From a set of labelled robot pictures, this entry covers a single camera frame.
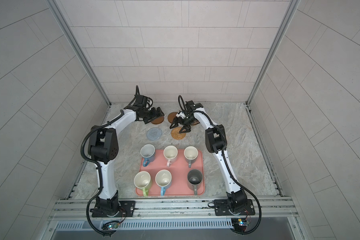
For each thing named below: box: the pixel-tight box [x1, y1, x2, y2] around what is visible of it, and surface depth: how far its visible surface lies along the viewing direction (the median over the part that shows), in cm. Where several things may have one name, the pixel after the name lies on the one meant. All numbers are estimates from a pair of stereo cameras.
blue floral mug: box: [140, 144, 156, 167], surface depth 84 cm
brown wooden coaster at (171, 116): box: [167, 112, 178, 123], surface depth 110 cm
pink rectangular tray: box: [135, 149, 206, 196], surface depth 82 cm
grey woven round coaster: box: [146, 127, 162, 141], surface depth 101 cm
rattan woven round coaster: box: [170, 126, 186, 141], surface depth 101 cm
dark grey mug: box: [187, 169, 203, 196], surface depth 75 cm
